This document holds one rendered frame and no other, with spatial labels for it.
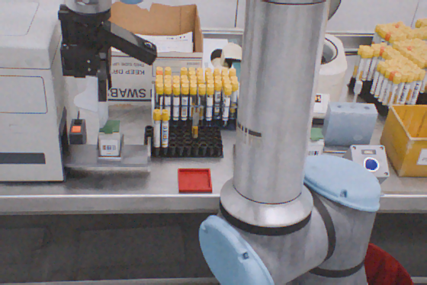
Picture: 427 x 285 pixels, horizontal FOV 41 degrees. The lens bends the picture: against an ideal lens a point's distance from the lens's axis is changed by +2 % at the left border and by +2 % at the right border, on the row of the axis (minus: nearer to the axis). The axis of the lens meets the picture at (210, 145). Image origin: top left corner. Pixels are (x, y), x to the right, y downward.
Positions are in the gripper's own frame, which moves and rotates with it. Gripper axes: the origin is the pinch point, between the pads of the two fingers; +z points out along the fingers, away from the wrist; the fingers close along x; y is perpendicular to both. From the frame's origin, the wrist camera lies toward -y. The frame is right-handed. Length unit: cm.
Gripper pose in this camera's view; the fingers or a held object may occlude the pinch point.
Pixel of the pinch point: (107, 107)
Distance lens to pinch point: 111.5
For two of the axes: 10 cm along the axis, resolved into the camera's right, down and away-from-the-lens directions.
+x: 0.7, 5.9, -8.0
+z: -0.6, 8.1, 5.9
